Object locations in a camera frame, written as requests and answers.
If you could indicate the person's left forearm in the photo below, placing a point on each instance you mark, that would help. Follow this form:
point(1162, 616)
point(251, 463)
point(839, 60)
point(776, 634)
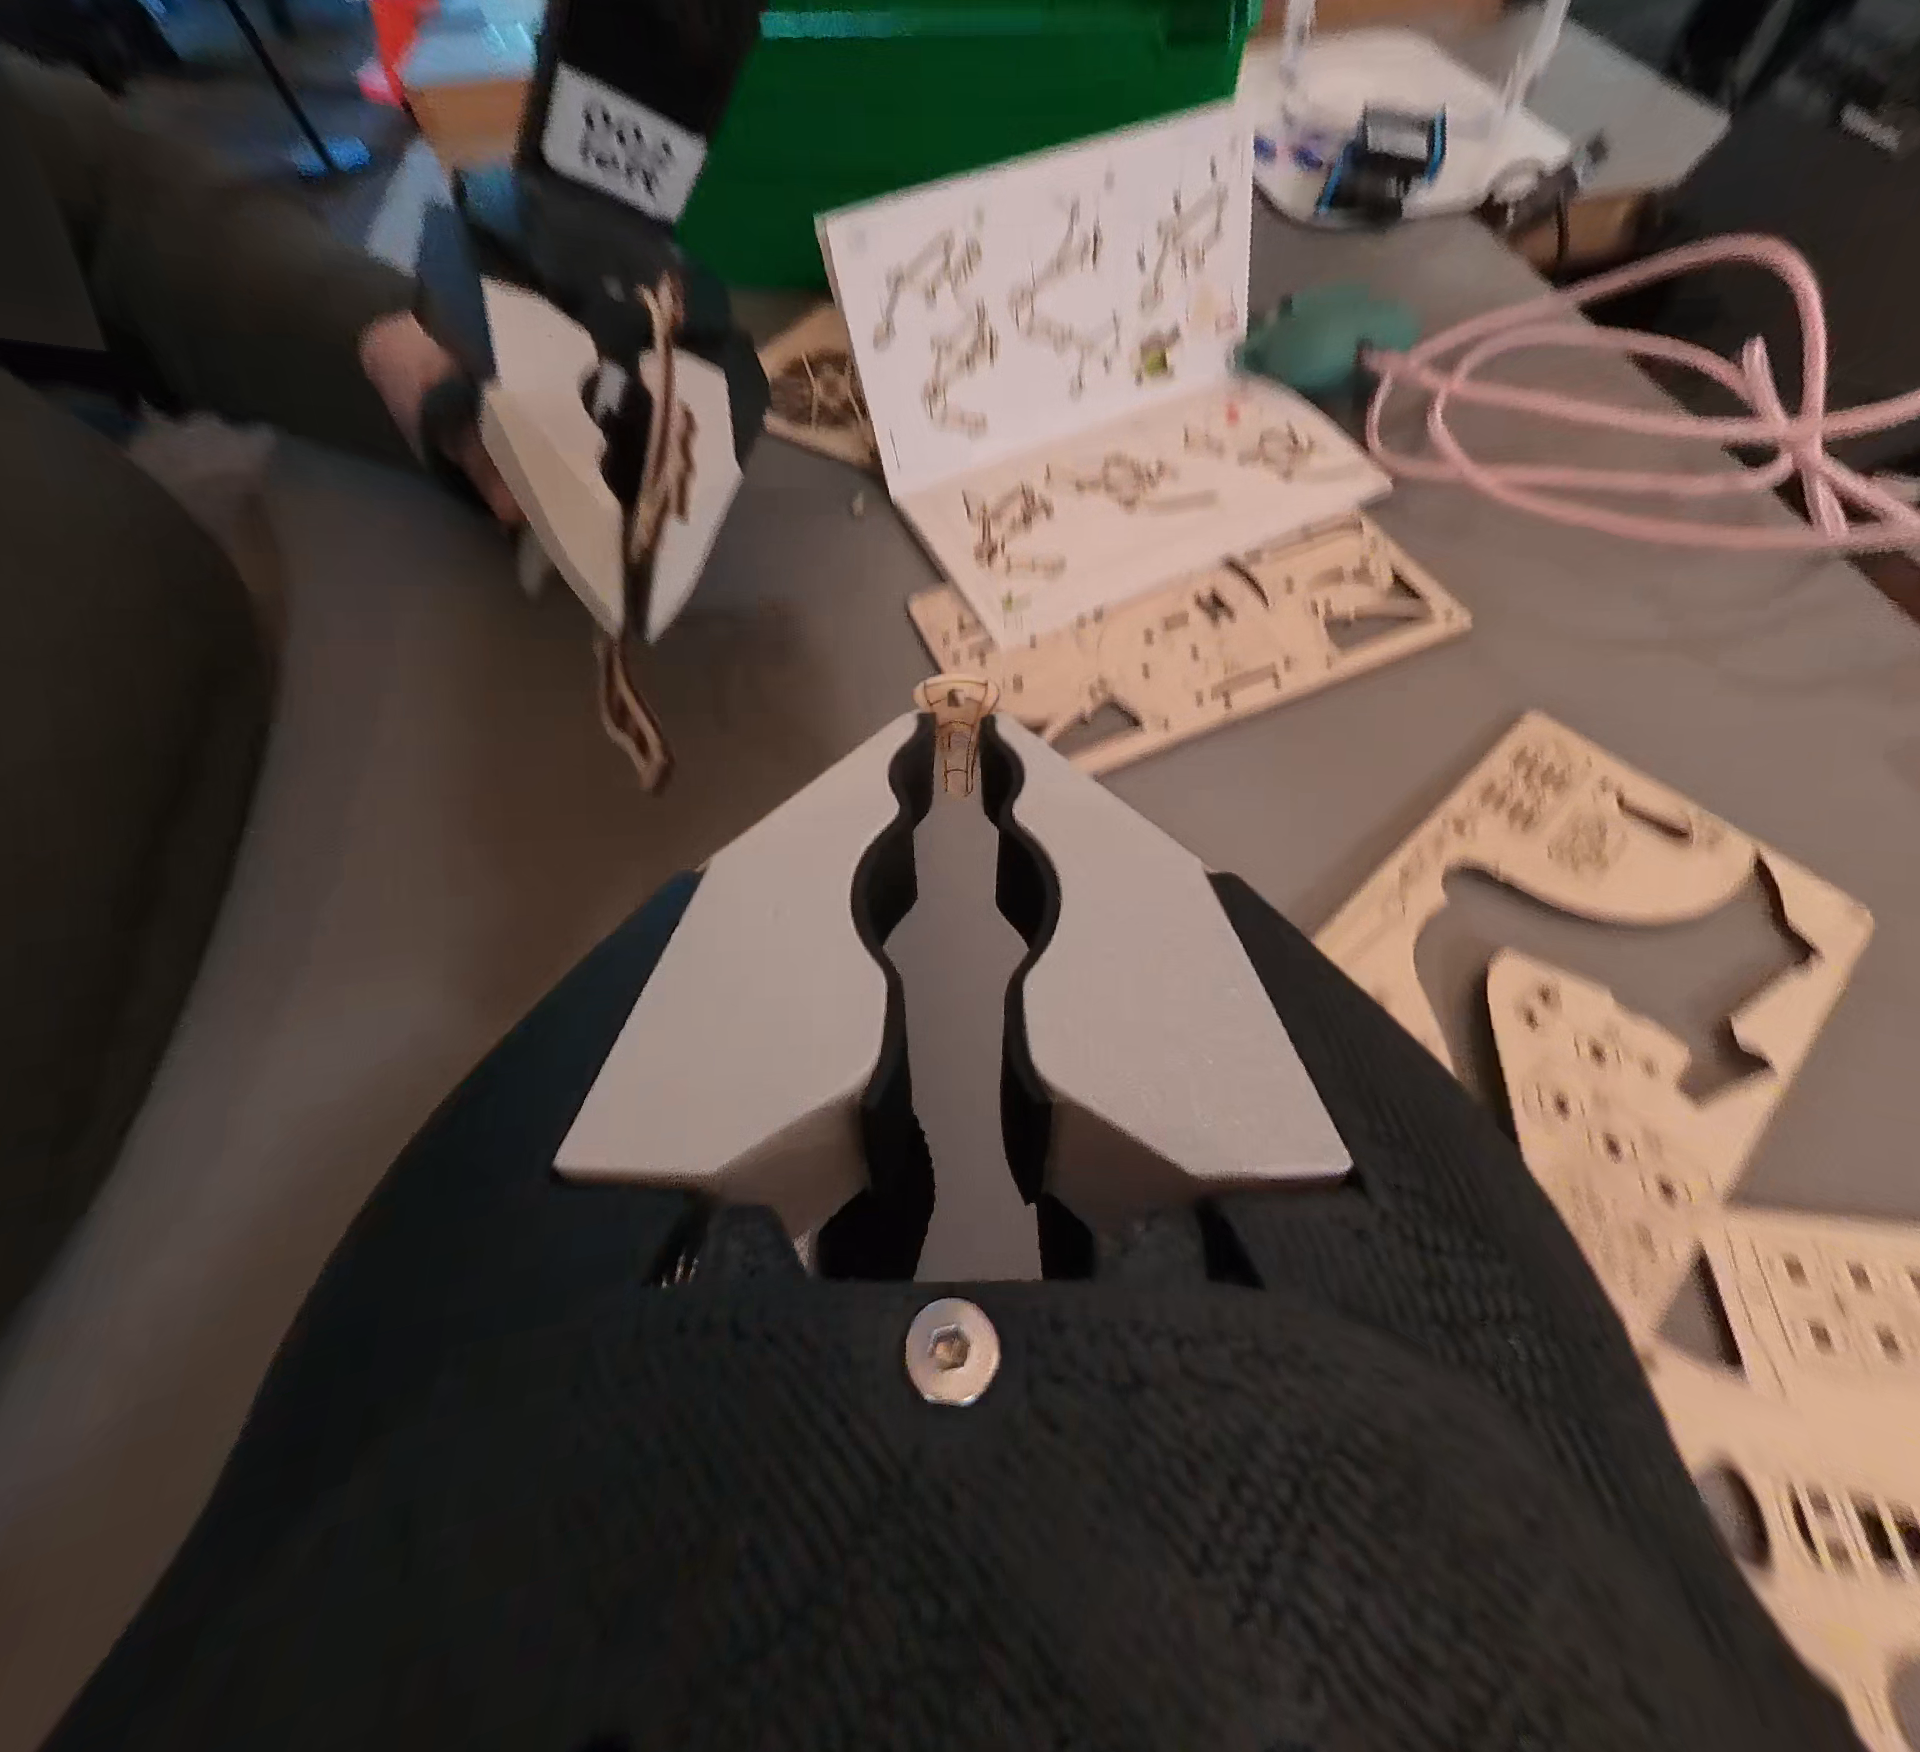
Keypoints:
point(180, 267)

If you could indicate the white stand with clear posts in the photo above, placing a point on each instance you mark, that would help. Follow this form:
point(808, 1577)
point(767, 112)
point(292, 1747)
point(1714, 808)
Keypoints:
point(1349, 80)

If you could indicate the teal air blower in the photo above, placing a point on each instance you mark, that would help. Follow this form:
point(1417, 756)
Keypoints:
point(1320, 341)

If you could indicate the green plastic crate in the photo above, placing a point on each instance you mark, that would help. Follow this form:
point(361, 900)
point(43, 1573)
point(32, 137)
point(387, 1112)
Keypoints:
point(961, 58)

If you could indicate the person's left hand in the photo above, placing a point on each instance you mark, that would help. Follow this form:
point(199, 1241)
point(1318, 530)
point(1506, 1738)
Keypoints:
point(401, 366)

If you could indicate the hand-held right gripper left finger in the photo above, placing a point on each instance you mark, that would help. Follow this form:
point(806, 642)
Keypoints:
point(734, 1003)

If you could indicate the person's dark clothed torso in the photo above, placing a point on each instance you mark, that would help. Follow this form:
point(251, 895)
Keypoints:
point(105, 808)

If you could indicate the black fabric item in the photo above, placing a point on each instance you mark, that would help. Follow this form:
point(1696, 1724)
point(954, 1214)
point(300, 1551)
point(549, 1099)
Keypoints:
point(1816, 236)

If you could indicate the small wooden model part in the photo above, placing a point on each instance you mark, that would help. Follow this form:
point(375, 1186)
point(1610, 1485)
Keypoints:
point(957, 732)

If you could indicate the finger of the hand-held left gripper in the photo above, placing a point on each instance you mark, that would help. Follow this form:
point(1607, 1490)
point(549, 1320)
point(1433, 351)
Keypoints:
point(541, 432)
point(705, 477)

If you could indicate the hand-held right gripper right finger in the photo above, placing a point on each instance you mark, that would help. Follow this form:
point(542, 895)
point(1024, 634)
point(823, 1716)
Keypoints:
point(1185, 1016)

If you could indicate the small black and blue device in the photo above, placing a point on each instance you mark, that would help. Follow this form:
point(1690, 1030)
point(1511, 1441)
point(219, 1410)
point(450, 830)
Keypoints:
point(1387, 156)

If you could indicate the long wavy wooden model part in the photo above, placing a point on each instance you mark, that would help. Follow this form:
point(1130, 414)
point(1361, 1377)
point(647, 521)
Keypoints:
point(630, 717)

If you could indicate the small wooden sheet with gear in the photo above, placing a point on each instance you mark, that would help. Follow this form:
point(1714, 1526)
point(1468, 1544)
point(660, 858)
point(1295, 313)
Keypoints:
point(826, 395)

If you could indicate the open instruction booklet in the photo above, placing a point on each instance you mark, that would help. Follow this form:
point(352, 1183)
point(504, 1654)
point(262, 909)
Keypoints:
point(1080, 522)

